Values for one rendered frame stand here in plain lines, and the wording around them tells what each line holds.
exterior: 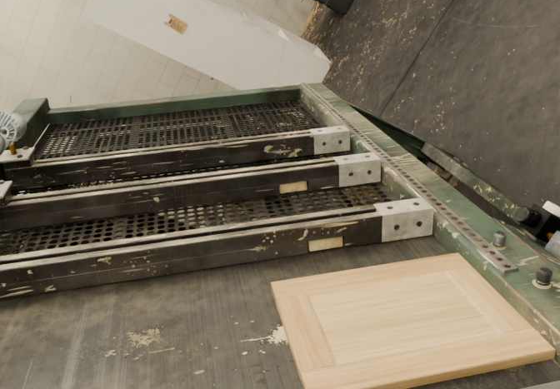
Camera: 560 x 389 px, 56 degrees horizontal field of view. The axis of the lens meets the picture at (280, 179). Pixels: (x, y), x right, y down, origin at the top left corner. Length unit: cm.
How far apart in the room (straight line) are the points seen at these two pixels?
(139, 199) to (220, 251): 37
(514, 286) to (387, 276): 23
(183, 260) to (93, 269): 18
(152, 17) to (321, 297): 385
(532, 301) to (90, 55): 568
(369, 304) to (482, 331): 20
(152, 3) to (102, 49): 171
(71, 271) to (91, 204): 33
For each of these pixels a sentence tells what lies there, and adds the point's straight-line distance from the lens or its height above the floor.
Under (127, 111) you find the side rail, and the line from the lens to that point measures 241.
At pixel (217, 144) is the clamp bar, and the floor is 130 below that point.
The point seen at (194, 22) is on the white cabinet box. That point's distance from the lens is 466.
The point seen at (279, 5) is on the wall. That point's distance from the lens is 613.
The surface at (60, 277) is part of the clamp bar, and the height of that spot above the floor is 161.
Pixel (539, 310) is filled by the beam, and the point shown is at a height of 90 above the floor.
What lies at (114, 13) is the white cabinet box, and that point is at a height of 184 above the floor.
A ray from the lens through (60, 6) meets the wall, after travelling 621.
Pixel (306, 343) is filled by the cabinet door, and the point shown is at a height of 122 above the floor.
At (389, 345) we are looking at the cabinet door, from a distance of 94.
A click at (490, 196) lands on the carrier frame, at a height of 18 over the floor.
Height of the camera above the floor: 166
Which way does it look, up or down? 20 degrees down
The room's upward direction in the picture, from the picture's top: 68 degrees counter-clockwise
